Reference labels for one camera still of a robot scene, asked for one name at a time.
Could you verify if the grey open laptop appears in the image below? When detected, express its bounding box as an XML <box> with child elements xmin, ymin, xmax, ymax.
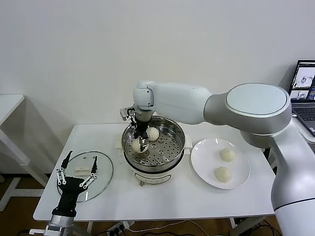
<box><xmin>289</xmin><ymin>59</ymin><xmax>315</xmax><ymax>137</ymax></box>

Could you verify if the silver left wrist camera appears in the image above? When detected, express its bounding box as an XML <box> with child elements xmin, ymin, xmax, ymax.
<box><xmin>29</xmin><ymin>227</ymin><xmax>50</xmax><ymax>236</ymax></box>

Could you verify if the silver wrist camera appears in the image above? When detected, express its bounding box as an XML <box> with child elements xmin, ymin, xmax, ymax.
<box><xmin>29</xmin><ymin>227</ymin><xmax>50</xmax><ymax>236</ymax></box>
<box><xmin>119</xmin><ymin>105</ymin><xmax>136</xmax><ymax>123</ymax></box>

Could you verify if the cream electric cooking pot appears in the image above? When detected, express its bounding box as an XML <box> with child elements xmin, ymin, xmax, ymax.
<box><xmin>114</xmin><ymin>136</ymin><xmax>192</xmax><ymax>187</ymax></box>

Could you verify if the white empty side table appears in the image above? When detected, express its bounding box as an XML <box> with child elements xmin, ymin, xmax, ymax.
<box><xmin>0</xmin><ymin>94</ymin><xmax>49</xmax><ymax>212</ymax></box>

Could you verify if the white laptop side table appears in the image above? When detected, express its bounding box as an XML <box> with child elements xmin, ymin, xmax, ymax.
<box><xmin>297</xmin><ymin>124</ymin><xmax>315</xmax><ymax>145</ymax></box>

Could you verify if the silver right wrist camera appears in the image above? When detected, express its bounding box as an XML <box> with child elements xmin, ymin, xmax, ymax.
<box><xmin>119</xmin><ymin>105</ymin><xmax>136</xmax><ymax>123</ymax></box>

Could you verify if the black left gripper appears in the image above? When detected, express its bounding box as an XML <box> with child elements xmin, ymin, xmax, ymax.
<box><xmin>51</xmin><ymin>150</ymin><xmax>98</xmax><ymax>217</ymax></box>

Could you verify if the glass lid with cream handle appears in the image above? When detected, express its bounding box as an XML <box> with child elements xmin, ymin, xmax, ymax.
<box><xmin>58</xmin><ymin>151</ymin><xmax>114</xmax><ymax>202</ymax></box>

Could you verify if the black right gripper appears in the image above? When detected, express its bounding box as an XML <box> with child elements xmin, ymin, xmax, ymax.
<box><xmin>134</xmin><ymin>117</ymin><xmax>151</xmax><ymax>153</ymax></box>

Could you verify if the white round plate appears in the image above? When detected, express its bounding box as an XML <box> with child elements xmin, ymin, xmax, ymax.
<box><xmin>190</xmin><ymin>138</ymin><xmax>251</xmax><ymax>189</ymax></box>

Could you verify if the white steamed baozi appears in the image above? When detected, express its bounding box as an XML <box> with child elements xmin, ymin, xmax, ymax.
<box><xmin>214</xmin><ymin>166</ymin><xmax>233</xmax><ymax>183</ymax></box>
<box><xmin>219</xmin><ymin>148</ymin><xmax>237</xmax><ymax>163</ymax></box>
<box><xmin>132</xmin><ymin>141</ymin><xmax>150</xmax><ymax>154</ymax></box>
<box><xmin>146</xmin><ymin>127</ymin><xmax>160</xmax><ymax>142</ymax></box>

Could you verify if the white power strip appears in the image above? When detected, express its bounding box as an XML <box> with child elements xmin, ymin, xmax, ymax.
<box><xmin>108</xmin><ymin>221</ymin><xmax>135</xmax><ymax>234</ymax></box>

